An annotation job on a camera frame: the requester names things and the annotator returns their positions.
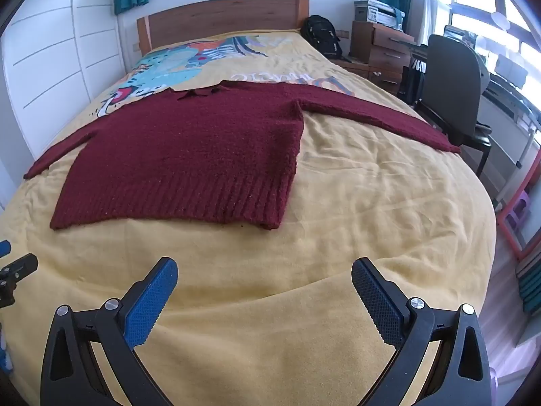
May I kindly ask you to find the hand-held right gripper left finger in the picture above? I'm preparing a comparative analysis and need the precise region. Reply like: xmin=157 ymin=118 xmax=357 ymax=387
xmin=40 ymin=256 xmax=179 ymax=406

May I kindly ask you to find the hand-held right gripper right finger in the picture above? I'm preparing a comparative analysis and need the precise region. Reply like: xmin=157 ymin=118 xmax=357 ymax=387
xmin=352 ymin=257 xmax=493 ymax=406

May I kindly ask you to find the maroon knitted sweater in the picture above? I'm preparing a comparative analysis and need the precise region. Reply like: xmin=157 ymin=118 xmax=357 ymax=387
xmin=23 ymin=80 xmax=462 ymax=232

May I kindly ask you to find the yellow printed bed sheet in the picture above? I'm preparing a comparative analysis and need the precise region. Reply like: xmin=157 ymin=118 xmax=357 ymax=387
xmin=0 ymin=29 xmax=497 ymax=406

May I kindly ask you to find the purple plastic stool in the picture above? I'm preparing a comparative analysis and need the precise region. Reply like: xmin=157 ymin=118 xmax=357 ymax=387
xmin=505 ymin=190 xmax=533 ymax=230

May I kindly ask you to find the white wardrobe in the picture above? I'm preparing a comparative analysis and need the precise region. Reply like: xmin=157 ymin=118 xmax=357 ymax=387
xmin=0 ymin=0 xmax=127 ymax=161

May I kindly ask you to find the black paper bag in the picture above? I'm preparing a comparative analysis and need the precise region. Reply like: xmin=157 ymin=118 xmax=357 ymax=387
xmin=399 ymin=60 xmax=427 ymax=104

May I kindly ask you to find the dark office chair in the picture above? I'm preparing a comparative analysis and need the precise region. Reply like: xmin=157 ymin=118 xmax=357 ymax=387
xmin=416 ymin=34 xmax=493 ymax=178

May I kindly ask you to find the grey desk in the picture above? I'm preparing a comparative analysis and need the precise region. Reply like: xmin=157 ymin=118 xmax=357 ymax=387
xmin=477 ymin=65 xmax=541 ymax=208

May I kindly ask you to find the wooden drawer cabinet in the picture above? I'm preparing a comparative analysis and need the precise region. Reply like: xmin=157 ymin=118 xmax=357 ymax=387
xmin=350 ymin=20 xmax=417 ymax=96

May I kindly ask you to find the black backpack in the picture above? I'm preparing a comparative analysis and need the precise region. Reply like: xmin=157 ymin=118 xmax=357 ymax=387
xmin=299 ymin=15 xmax=344 ymax=59

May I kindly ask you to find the white printer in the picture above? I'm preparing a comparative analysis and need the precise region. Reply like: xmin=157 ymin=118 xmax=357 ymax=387
xmin=354 ymin=0 xmax=406 ymax=30

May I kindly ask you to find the wooden headboard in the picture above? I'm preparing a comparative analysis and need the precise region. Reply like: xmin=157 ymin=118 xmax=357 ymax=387
xmin=136 ymin=0 xmax=310 ymax=53

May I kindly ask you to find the large side window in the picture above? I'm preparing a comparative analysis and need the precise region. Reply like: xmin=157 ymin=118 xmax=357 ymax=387
xmin=423 ymin=0 xmax=541 ymax=106

